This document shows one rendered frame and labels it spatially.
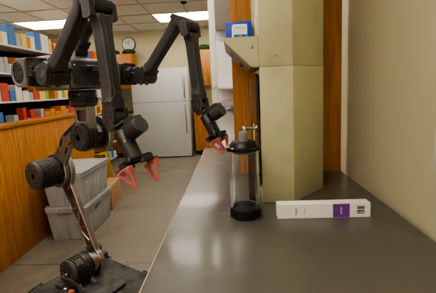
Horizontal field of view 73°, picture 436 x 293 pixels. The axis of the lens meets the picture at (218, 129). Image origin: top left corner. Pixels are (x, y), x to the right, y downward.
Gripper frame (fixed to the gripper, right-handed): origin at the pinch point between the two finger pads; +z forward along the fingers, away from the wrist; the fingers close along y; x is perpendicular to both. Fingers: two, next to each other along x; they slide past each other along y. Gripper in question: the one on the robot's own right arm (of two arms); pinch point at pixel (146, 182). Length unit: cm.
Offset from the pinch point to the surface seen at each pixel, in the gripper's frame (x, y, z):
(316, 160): -39, 45, 21
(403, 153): -66, 39, 30
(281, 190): -28.2, 27.8, 23.9
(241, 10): -40, 55, -50
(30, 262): 213, 41, -3
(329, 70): -55, 74, -9
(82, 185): 177, 87, -44
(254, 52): -46, 24, -20
